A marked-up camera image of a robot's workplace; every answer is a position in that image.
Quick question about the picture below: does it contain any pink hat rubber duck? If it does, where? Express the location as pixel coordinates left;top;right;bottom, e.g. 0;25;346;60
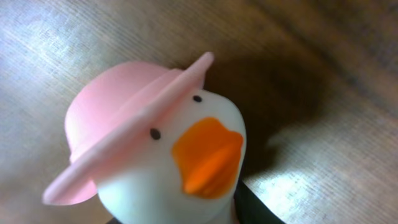
42;52;247;223

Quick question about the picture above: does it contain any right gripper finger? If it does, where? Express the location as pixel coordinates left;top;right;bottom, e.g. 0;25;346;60
234;180;284;224

